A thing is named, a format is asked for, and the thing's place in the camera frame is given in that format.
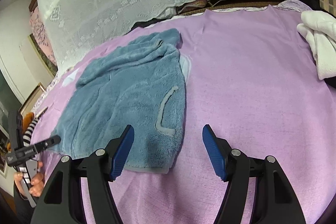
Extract blue fleece garment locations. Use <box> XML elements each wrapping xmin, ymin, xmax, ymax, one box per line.
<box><xmin>52</xmin><ymin>28</ymin><xmax>186</xmax><ymax>173</ymax></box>

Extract person's left hand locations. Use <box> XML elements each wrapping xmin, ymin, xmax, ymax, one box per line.
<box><xmin>14</xmin><ymin>172</ymin><xmax>45</xmax><ymax>199</ymax></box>

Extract pink patterned cloth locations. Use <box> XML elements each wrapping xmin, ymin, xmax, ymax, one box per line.
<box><xmin>30</xmin><ymin>6</ymin><xmax>57</xmax><ymax>66</ymax></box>

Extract white folded cloth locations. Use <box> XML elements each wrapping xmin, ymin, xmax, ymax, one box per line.
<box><xmin>297</xmin><ymin>10</ymin><xmax>335</xmax><ymax>80</ymax></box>

